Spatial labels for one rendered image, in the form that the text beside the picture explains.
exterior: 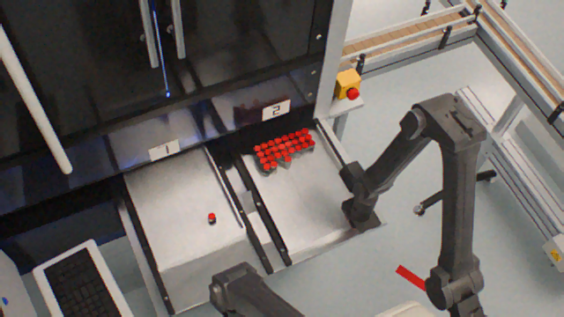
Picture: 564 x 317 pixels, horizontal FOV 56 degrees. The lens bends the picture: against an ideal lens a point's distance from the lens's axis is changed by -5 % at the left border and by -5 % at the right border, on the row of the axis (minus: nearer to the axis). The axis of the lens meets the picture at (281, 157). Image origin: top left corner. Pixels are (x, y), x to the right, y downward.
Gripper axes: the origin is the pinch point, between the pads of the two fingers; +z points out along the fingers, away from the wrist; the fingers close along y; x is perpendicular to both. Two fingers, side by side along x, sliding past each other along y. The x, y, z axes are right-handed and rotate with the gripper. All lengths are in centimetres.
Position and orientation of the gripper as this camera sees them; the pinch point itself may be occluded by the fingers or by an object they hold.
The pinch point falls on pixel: (355, 226)
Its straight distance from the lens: 160.2
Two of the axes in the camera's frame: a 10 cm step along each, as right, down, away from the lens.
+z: -0.5, 5.2, 8.5
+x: -9.0, 3.4, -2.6
